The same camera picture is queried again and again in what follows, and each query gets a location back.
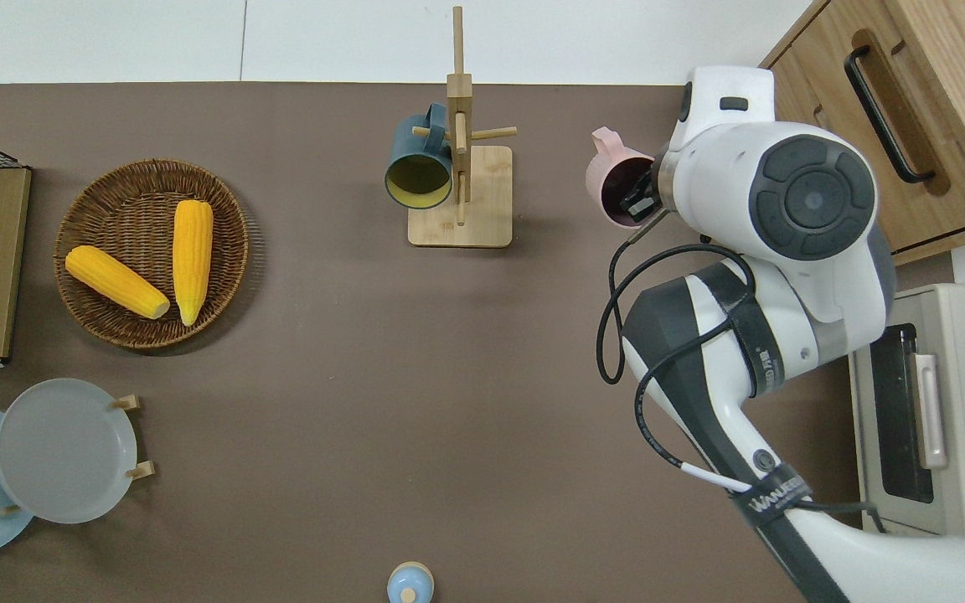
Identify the pink mug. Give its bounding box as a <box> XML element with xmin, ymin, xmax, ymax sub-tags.
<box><xmin>586</xmin><ymin>126</ymin><xmax>658</xmax><ymax>229</ymax></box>

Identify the brown table mat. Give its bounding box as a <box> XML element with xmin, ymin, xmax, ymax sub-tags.
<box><xmin>0</xmin><ymin>80</ymin><xmax>957</xmax><ymax>603</ymax></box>

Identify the wooden mug rack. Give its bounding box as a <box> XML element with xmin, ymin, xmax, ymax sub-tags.
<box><xmin>406</xmin><ymin>6</ymin><xmax>519</xmax><ymax>249</ymax></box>

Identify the grey plate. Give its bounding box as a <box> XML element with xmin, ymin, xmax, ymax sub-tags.
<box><xmin>0</xmin><ymin>378</ymin><xmax>139</xmax><ymax>526</ymax></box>

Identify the yellow corn cob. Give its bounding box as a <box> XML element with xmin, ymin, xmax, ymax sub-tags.
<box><xmin>172</xmin><ymin>198</ymin><xmax>215</xmax><ymax>328</ymax></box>
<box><xmin>64</xmin><ymin>244</ymin><xmax>173</xmax><ymax>321</ymax></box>

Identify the small blue bell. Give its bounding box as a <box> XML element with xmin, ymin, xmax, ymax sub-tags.
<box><xmin>386</xmin><ymin>561</ymin><xmax>436</xmax><ymax>603</ymax></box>

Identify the brown wicker basket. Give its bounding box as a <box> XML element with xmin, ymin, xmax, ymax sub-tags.
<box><xmin>53</xmin><ymin>158</ymin><xmax>250</xmax><ymax>351</ymax></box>

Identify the black cabinet handle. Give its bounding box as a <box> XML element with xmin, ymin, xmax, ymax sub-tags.
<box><xmin>844</xmin><ymin>44</ymin><xmax>938</xmax><ymax>185</ymax></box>

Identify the wooden plate rack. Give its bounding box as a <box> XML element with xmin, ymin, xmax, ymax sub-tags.
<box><xmin>0</xmin><ymin>394</ymin><xmax>157</xmax><ymax>517</ymax></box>

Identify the wooden cabinet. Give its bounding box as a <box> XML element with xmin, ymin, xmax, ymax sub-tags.
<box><xmin>758</xmin><ymin>0</ymin><xmax>965</xmax><ymax>265</ymax></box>

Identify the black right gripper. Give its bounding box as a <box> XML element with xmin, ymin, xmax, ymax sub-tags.
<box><xmin>621</xmin><ymin>146</ymin><xmax>675</xmax><ymax>224</ymax></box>

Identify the dark teal mug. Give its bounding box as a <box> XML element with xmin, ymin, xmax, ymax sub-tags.
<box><xmin>384</xmin><ymin>101</ymin><xmax>457</xmax><ymax>211</ymax></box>

